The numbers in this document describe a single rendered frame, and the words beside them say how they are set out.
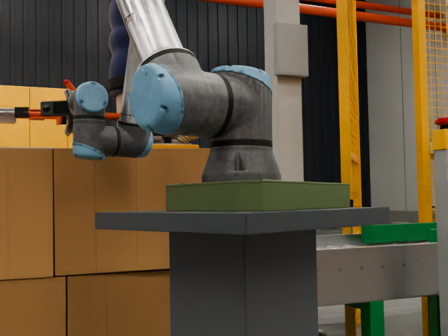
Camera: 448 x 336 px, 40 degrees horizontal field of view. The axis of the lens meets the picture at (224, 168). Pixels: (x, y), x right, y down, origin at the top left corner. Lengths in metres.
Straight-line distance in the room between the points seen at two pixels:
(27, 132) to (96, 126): 7.73
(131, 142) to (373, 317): 1.06
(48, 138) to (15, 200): 7.56
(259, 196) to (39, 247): 0.91
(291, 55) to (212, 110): 2.26
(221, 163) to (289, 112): 2.19
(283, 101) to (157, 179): 1.66
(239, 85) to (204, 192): 0.26
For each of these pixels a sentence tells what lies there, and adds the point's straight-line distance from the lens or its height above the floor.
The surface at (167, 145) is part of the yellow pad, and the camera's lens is 2.12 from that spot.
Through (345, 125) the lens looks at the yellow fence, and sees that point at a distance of 3.11.
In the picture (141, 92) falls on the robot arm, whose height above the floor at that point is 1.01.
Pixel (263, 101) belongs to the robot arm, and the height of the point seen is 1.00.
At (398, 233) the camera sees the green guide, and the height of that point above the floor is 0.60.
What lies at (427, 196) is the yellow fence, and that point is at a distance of 3.37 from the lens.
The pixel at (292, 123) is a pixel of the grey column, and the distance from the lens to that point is 3.57.
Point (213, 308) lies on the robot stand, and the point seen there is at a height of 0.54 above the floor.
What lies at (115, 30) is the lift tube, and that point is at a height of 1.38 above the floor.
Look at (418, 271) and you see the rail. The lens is 2.38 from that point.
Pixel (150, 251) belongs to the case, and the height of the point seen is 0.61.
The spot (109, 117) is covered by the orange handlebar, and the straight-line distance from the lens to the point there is 2.19.
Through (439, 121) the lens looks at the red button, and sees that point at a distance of 2.24.
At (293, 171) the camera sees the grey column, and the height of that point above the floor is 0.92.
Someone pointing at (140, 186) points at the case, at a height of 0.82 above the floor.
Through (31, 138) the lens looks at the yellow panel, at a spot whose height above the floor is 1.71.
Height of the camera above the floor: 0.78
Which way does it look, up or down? 3 degrees up
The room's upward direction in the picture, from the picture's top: 1 degrees counter-clockwise
